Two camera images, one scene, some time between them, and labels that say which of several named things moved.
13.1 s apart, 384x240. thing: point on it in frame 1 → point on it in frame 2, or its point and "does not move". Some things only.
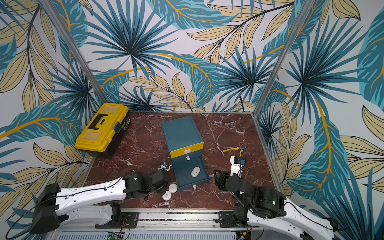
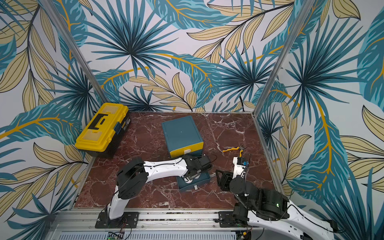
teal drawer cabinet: [183, 139] does not move
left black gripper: [162, 189] → [192, 177]
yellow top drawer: [187, 150] does not move
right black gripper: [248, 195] does not move
